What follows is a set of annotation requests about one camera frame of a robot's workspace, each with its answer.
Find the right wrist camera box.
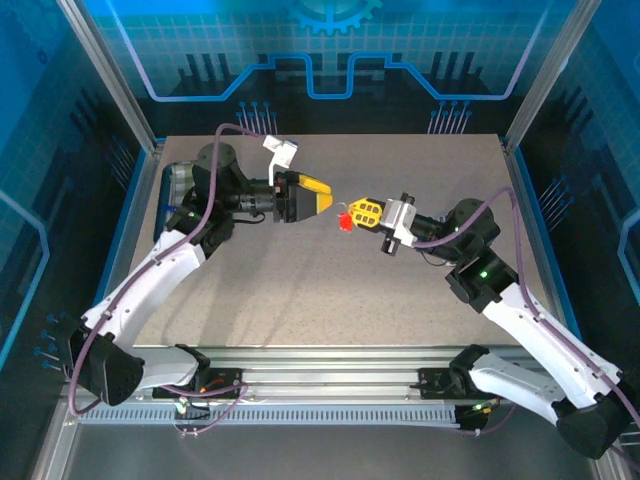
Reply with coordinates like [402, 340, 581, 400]
[381, 197, 420, 250]

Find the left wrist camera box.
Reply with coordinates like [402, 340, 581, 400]
[261, 133, 302, 189]

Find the aluminium corner post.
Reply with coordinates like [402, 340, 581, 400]
[56, 0, 165, 154]
[502, 0, 604, 154]

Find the aluminium side rail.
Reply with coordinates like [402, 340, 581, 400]
[89, 139, 167, 364]
[499, 135, 591, 364]

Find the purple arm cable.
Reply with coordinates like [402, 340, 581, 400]
[67, 122, 274, 439]
[412, 185, 640, 461]

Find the slotted grey cable duct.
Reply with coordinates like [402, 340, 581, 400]
[77, 405, 464, 427]

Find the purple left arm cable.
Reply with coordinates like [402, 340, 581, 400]
[67, 122, 274, 439]

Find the green checked cloth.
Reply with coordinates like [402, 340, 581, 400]
[167, 163, 199, 192]

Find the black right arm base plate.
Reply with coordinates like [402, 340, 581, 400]
[417, 367, 509, 401]

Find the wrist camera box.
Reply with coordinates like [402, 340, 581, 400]
[261, 133, 302, 189]
[381, 197, 420, 250]

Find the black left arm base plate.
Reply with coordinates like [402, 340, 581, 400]
[151, 367, 250, 401]

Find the teal tray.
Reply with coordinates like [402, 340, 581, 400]
[153, 159, 201, 241]

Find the grey metal panel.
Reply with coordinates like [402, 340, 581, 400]
[29, 389, 634, 480]

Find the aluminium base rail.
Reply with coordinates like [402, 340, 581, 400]
[62, 344, 599, 401]

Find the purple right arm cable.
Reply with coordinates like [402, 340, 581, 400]
[412, 185, 640, 461]

